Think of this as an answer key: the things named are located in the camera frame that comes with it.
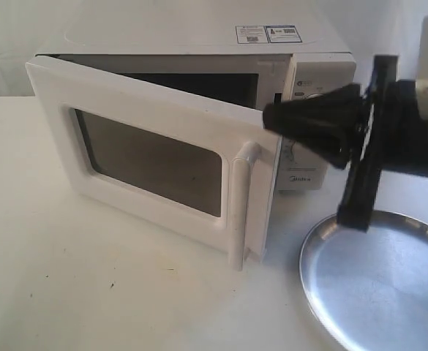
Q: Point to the grey warning label sticker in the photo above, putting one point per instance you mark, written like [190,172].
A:
[272,34]

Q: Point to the white microwave oven body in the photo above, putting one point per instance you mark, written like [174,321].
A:
[192,46]

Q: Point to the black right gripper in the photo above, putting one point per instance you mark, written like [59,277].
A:
[326,125]

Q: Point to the white microwave door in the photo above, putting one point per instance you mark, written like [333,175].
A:
[200,167]

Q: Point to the round stainless steel plate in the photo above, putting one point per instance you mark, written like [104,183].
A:
[369,290]

